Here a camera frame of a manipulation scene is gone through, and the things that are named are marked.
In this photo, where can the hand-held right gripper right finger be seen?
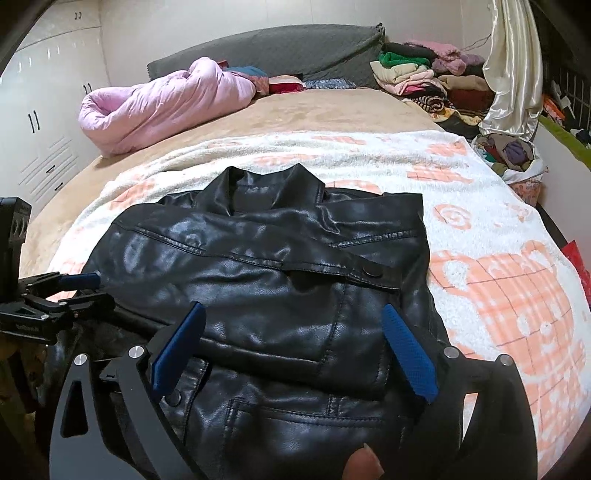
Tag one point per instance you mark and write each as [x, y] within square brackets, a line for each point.
[411, 355]

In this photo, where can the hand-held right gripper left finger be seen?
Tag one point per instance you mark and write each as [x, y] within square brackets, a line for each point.
[178, 350]

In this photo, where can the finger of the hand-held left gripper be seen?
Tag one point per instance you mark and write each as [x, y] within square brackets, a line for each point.
[87, 302]
[81, 280]

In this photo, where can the black leather jacket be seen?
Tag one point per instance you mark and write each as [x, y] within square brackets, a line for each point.
[277, 258]

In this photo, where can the white bag of clothes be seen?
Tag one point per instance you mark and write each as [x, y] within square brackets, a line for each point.
[508, 154]

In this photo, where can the pile of folded clothes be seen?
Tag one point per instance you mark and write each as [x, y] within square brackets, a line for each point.
[415, 74]

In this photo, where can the heap of mixed clothes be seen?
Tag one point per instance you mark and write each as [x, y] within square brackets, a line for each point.
[561, 108]

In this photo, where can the person's right hand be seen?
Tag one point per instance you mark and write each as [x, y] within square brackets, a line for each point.
[362, 466]

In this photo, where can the white and pink printed blanket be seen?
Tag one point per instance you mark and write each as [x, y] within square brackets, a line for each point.
[508, 286]

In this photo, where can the white wardrobe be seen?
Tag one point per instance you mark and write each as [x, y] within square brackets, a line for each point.
[46, 115]

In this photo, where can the red plastic bag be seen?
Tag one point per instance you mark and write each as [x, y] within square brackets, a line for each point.
[575, 256]

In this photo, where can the pink quilt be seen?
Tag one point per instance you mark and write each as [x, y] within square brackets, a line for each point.
[161, 101]

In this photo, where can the floral fabric basket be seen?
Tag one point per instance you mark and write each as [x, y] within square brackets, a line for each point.
[526, 191]

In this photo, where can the teal cloth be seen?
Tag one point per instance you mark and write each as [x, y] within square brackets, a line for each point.
[247, 71]

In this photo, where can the beige plush bed cover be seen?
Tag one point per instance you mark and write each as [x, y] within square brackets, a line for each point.
[300, 110]

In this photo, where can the green ledge cover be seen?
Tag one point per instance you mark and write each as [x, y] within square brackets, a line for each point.
[561, 131]

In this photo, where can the blue patterned cloth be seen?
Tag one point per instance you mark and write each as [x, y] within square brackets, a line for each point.
[330, 84]

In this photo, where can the red folded cloth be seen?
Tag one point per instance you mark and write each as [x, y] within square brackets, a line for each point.
[286, 85]

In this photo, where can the cream satin curtain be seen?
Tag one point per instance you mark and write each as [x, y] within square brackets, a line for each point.
[512, 69]

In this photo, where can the grey padded headboard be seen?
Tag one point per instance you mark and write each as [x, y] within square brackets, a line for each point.
[300, 50]

